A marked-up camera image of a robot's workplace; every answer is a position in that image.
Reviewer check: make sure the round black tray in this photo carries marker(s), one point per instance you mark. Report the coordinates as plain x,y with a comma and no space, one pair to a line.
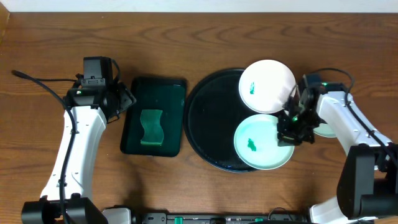
212,113

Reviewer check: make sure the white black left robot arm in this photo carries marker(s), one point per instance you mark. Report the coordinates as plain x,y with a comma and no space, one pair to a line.
68,193

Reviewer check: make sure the green sponge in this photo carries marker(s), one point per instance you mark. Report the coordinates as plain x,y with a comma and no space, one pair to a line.
153,132

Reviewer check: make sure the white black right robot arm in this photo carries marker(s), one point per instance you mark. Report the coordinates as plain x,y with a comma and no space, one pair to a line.
367,188

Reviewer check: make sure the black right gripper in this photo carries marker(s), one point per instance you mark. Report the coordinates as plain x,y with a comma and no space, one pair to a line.
286,134

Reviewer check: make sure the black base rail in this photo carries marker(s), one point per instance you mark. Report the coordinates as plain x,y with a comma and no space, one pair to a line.
165,217

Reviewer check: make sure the dark green rectangular tray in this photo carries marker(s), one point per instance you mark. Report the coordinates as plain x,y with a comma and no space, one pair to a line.
151,93

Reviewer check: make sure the mint green plate front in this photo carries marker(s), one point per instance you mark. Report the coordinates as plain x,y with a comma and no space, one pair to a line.
256,143

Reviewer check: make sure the mint green plate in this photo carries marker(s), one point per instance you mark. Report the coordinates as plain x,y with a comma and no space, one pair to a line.
256,143
324,130

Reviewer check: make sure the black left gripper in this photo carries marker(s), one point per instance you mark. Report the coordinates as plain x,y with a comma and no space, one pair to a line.
125,100

